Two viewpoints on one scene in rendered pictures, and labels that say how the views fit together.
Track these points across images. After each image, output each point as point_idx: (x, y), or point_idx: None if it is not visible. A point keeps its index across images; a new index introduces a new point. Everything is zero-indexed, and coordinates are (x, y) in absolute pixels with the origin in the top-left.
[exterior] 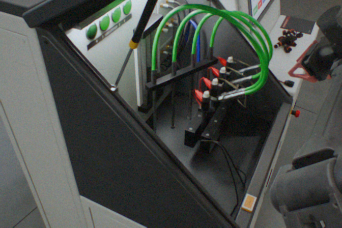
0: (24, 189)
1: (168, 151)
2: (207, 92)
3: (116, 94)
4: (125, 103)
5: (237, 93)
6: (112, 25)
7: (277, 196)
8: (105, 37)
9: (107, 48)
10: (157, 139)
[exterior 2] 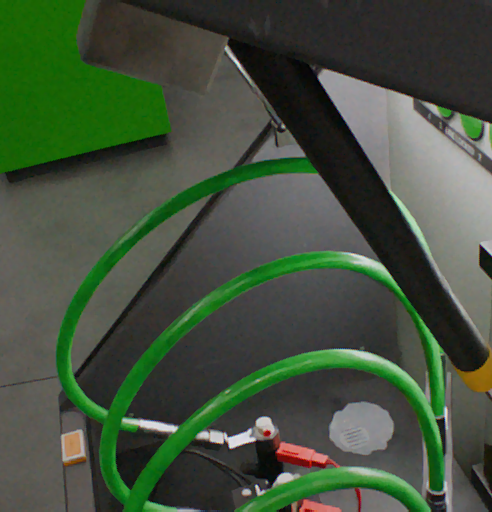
0: None
1: (181, 245)
2: (260, 422)
3: (269, 130)
4: (256, 151)
5: (159, 421)
6: (463, 131)
7: None
8: (445, 135)
9: (448, 169)
10: (200, 221)
